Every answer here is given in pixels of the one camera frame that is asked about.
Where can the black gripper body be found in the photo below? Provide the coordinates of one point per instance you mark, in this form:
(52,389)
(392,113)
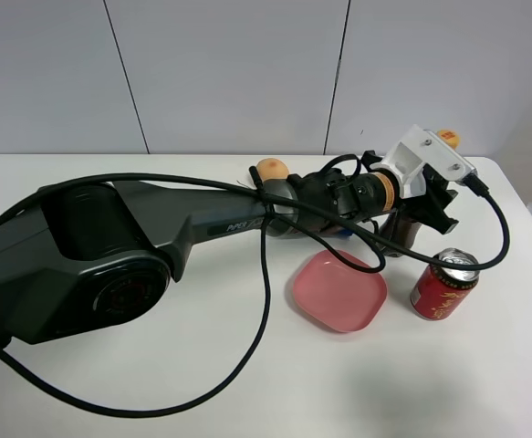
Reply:
(407,190)

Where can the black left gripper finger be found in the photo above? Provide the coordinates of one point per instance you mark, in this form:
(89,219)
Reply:
(428,211)

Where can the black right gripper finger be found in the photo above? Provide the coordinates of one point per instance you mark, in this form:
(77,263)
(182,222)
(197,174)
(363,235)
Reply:
(438,186)

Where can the cola bottle with yellow cap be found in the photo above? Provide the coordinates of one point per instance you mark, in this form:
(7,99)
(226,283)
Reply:
(400,229)

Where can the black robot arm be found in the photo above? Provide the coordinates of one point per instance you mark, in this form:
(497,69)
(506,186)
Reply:
(101,250)

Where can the rolled blue cloth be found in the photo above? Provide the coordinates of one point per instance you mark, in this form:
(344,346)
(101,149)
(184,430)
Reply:
(344,233)

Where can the red drink can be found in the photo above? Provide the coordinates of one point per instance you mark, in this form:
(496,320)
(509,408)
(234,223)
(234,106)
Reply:
(439,291)

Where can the pink square plate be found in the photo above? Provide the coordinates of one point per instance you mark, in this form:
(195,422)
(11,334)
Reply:
(337,296)

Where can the tan potato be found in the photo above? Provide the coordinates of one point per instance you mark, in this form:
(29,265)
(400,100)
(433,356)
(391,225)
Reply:
(272,169)

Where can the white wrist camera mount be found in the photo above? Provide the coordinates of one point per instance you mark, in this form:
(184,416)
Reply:
(419,148)

